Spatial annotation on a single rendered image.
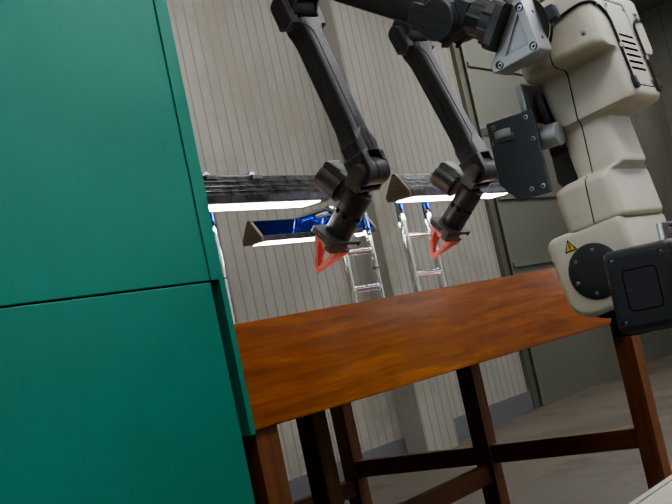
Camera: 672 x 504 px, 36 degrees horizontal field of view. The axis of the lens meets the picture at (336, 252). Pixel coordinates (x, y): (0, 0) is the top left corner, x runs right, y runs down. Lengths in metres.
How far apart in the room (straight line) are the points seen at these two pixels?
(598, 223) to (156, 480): 0.91
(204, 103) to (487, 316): 2.67
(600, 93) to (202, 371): 0.88
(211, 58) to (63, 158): 3.47
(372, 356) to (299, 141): 3.32
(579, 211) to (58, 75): 0.95
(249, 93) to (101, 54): 3.46
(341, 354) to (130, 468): 0.59
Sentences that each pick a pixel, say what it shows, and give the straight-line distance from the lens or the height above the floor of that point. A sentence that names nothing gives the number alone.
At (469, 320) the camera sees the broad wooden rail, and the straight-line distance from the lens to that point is 2.38.
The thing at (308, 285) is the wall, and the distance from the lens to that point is 5.07.
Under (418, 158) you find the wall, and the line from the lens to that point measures 6.17.
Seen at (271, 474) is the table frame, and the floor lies 0.50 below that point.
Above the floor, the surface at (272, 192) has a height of 1.06.
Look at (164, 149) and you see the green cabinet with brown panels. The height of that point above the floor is 1.06.
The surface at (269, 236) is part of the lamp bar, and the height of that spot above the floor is 1.05.
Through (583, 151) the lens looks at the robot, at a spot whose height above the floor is 0.95.
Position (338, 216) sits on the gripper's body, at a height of 0.95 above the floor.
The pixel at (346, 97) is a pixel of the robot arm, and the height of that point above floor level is 1.18.
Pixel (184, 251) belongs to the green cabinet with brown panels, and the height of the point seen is 0.89.
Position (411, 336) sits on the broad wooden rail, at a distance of 2.18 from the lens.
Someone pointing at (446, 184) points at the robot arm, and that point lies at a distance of 2.46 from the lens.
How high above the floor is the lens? 0.71
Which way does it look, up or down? 5 degrees up
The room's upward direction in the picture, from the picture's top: 12 degrees counter-clockwise
